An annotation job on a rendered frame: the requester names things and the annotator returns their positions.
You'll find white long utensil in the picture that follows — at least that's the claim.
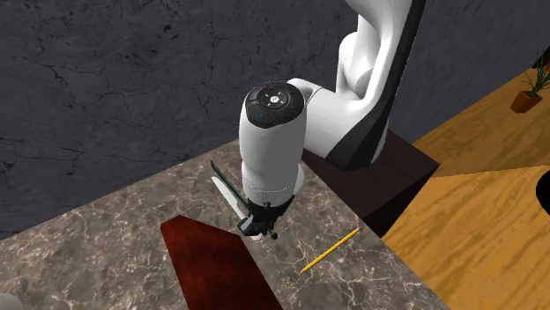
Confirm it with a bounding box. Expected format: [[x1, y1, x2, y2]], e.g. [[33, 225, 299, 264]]
[[211, 175, 264, 242]]

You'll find dark red wooden board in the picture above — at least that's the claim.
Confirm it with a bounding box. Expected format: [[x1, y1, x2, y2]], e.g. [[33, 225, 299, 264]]
[[160, 215, 285, 310]]

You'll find yellow pencil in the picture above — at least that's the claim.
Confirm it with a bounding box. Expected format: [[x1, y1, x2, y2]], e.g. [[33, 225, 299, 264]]
[[299, 226, 364, 275]]

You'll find dark robot stand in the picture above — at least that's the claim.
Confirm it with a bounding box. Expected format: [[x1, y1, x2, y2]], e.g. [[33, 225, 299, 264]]
[[301, 128, 441, 240]]

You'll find white rounded object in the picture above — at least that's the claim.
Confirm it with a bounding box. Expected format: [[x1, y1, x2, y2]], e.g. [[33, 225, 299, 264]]
[[0, 292, 26, 310]]

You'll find potted plant in brown pot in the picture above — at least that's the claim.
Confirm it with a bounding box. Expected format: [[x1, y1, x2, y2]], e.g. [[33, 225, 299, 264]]
[[509, 48, 550, 114]]

